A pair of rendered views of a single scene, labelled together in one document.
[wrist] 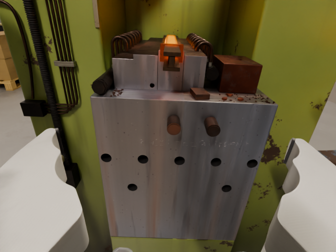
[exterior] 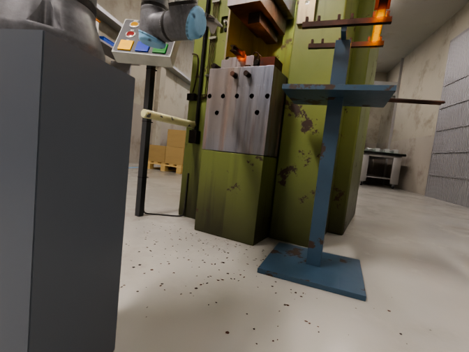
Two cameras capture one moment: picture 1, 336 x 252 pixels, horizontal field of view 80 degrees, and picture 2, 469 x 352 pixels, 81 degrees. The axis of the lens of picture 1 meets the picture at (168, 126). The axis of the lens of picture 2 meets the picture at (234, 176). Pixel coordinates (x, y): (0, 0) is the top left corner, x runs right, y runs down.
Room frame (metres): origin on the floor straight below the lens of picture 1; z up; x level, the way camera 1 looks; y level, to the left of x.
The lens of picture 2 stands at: (-0.91, -0.76, 0.47)
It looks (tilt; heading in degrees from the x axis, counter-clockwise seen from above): 5 degrees down; 28
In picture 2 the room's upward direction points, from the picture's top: 6 degrees clockwise
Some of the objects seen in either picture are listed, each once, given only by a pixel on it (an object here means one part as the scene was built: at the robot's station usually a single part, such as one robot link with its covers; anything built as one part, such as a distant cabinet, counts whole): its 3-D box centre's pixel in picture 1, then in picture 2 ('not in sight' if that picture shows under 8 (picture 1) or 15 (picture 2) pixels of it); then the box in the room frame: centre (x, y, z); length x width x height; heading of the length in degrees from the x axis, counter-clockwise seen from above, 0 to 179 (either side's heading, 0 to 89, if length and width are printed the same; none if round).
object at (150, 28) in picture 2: not in sight; (155, 26); (-0.20, -0.02, 0.86); 0.12 x 0.09 x 0.12; 94
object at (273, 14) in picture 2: not in sight; (259, 13); (0.65, 0.03, 1.32); 0.42 x 0.20 x 0.10; 1
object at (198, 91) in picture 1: (199, 93); not in sight; (0.41, -0.06, 0.92); 0.04 x 0.03 x 0.01; 11
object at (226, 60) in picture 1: (232, 72); (271, 66); (0.50, -0.15, 0.95); 0.12 x 0.09 x 0.07; 1
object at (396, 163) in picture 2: not in sight; (366, 165); (8.14, -0.25, 0.51); 2.81 x 1.10 x 1.02; 18
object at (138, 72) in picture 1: (162, 55); (252, 74); (0.65, 0.03, 0.96); 0.42 x 0.20 x 0.09; 1
